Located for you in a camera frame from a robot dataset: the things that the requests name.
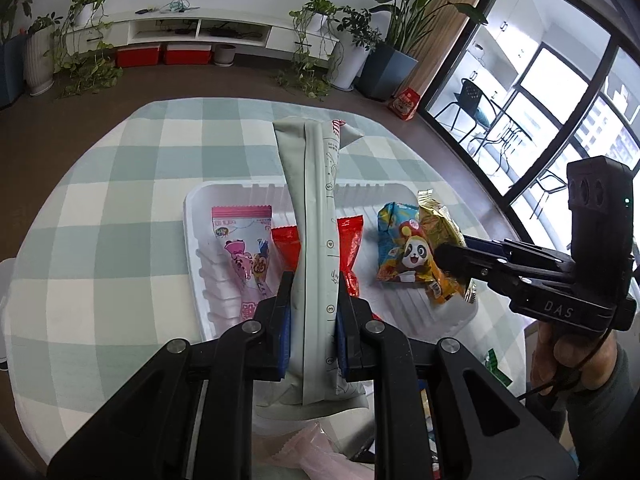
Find orange snack packet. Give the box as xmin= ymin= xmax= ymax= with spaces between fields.
xmin=417 ymin=190 xmax=477 ymax=307

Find pink cartoon snack packet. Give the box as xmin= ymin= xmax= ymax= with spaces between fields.
xmin=211 ymin=205 xmax=275 ymax=323

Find tall plant in grey-blue pot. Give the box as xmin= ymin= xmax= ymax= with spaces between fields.
xmin=0 ymin=0 xmax=26 ymax=108

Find pale pink translucent packet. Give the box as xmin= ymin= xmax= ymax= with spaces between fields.
xmin=263 ymin=420 xmax=373 ymax=480

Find glass balcony table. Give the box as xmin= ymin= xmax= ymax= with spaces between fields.
xmin=467 ymin=110 xmax=538 ymax=171

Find plant in white ribbed pot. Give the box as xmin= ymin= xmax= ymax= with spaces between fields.
xmin=22 ymin=12 xmax=63 ymax=97

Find person's right forearm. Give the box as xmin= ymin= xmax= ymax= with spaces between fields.
xmin=565 ymin=345 xmax=640 ymax=480

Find black balcony chair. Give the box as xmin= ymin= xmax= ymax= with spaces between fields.
xmin=507 ymin=170 xmax=568 ymax=221
xmin=432 ymin=78 xmax=501 ymax=133

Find green snack packet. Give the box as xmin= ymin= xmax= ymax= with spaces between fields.
xmin=482 ymin=349 xmax=514 ymax=387

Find white balcony cabinets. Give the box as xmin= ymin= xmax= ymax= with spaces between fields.
xmin=467 ymin=0 xmax=556 ymax=111

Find blue panda snack packet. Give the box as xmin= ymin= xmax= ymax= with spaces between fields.
xmin=376 ymin=201 xmax=438 ymax=285

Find bushy plant in tall white pot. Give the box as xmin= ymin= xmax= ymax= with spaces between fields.
xmin=327 ymin=6 xmax=383 ymax=92

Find beige curtain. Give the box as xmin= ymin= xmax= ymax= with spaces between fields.
xmin=407 ymin=0 xmax=501 ymax=96

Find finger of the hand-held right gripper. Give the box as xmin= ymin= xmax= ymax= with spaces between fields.
xmin=434 ymin=242 xmax=531 ymax=301
xmin=462 ymin=236 xmax=571 ymax=273

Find large-leaf plant in blue pot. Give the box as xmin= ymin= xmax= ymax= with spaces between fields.
xmin=357 ymin=0 xmax=488 ymax=102

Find white plastic tray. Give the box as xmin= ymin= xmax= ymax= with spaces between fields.
xmin=183 ymin=181 xmax=479 ymax=343

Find long grey-white packet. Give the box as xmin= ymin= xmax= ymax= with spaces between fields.
xmin=272 ymin=116 xmax=370 ymax=421

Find red bag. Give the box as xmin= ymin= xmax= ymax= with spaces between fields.
xmin=389 ymin=87 xmax=422 ymax=121

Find red snack packet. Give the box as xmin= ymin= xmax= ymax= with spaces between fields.
xmin=271 ymin=215 xmax=365 ymax=297

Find white television cabinet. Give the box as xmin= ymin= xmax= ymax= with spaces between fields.
xmin=65 ymin=7 xmax=346 ymax=61

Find trailing plant in white pot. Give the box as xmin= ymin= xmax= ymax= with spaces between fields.
xmin=275 ymin=0 xmax=346 ymax=101
xmin=50 ymin=0 xmax=126 ymax=98

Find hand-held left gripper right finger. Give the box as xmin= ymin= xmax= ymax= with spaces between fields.
xmin=334 ymin=270 xmax=578 ymax=480

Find person's right hand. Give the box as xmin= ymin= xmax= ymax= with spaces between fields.
xmin=530 ymin=317 xmax=621 ymax=401

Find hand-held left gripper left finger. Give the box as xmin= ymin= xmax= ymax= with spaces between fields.
xmin=47 ymin=270 xmax=296 ymax=480

